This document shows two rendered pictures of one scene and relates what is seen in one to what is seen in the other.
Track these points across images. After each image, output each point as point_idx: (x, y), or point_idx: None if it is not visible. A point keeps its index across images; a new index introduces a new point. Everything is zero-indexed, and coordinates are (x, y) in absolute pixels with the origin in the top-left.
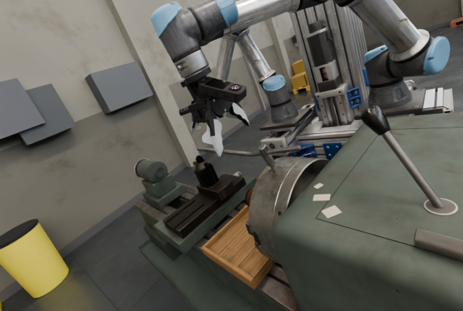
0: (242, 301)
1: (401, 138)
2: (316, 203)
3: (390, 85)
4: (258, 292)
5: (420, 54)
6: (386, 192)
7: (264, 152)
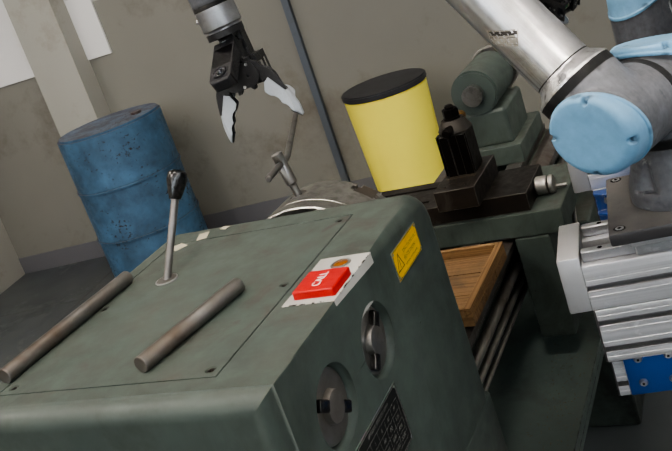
0: None
1: (310, 233)
2: (195, 237)
3: None
4: None
5: (549, 117)
6: (196, 258)
7: (274, 162)
